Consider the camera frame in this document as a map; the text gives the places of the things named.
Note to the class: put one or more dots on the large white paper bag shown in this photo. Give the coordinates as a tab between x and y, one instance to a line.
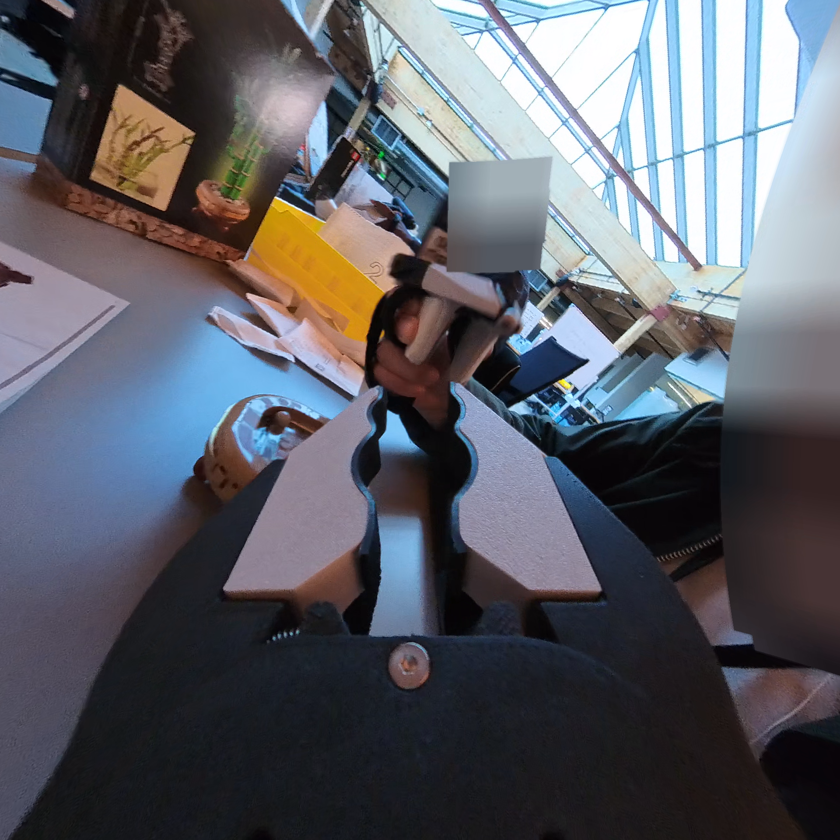
361	236

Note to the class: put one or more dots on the yellow plastic tray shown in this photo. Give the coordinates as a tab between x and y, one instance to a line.
308	262

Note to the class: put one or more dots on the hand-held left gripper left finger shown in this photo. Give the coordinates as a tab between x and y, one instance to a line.
308	512

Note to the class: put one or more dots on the dark office chair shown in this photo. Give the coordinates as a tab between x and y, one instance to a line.
551	364

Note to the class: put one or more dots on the grey desk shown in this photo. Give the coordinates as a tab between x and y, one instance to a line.
131	459

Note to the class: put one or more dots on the crumpled white paper bag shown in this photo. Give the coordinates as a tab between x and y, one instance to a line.
275	313
243	328
321	358
262	282

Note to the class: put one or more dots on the white instruction booklet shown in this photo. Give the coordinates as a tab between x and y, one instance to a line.
52	328

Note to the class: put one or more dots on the black box with red label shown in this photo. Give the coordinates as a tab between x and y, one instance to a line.
334	167

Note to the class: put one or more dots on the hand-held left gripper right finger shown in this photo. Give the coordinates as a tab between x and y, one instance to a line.
518	525

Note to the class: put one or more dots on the tan toy brick pot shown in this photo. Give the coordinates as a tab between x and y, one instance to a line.
229	453

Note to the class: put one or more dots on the black plant print box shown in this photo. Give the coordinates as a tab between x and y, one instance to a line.
197	79

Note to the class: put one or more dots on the person's right hand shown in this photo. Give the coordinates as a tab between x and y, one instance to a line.
413	387

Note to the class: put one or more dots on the person's right forearm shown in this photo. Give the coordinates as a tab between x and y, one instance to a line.
623	459

